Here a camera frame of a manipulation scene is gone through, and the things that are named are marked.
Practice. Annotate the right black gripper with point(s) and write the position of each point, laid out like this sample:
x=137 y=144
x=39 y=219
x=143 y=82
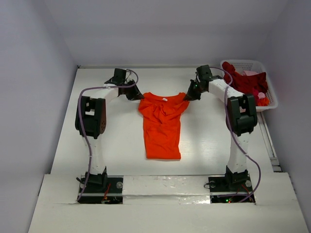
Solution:
x=194 y=90

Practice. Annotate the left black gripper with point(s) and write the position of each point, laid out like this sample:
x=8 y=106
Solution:
x=135 y=94

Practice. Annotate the orange t shirt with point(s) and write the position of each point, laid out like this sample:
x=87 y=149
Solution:
x=162 y=125

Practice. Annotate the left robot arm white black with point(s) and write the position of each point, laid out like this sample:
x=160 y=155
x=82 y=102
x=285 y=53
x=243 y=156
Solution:
x=91 y=119

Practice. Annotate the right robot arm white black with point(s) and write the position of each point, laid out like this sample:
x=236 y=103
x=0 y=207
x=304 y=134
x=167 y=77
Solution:
x=241 y=119

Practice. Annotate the dark red t shirt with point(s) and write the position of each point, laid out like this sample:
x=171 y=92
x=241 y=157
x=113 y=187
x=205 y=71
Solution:
x=256 y=85

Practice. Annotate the white plastic basket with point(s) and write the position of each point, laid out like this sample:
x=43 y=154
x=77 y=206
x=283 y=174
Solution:
x=258 y=67

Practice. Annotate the pink garment in basket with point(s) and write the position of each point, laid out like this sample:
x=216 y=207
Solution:
x=249 y=73

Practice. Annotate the small orange garment in basket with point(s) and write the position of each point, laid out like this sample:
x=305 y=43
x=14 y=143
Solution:
x=263 y=102

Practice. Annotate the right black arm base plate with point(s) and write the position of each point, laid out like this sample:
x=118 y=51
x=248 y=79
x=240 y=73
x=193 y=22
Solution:
x=221 y=192

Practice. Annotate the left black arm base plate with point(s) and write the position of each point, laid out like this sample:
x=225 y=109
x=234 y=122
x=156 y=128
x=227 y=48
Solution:
x=111 y=194

